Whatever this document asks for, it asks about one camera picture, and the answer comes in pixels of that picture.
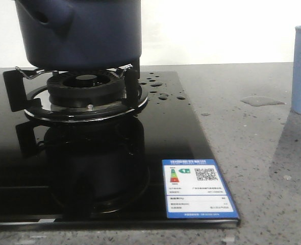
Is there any dark blue pot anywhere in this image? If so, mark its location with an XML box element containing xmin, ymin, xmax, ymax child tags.
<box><xmin>15</xmin><ymin>1</ymin><xmax>142</xmax><ymax>71</ymax></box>

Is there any black pot support grate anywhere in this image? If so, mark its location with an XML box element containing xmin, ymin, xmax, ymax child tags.
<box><xmin>3</xmin><ymin>64</ymin><xmax>148</xmax><ymax>123</ymax></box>

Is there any black gas burner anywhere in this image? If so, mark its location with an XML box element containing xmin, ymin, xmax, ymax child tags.
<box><xmin>47</xmin><ymin>70</ymin><xmax>124</xmax><ymax>108</ymax></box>

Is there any blue energy label sticker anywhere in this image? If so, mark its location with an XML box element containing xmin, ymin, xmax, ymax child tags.
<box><xmin>162</xmin><ymin>159</ymin><xmax>240</xmax><ymax>221</ymax></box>

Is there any black glass gas stove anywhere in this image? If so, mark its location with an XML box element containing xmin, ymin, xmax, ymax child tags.
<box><xmin>0</xmin><ymin>71</ymin><xmax>240</xmax><ymax>229</ymax></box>

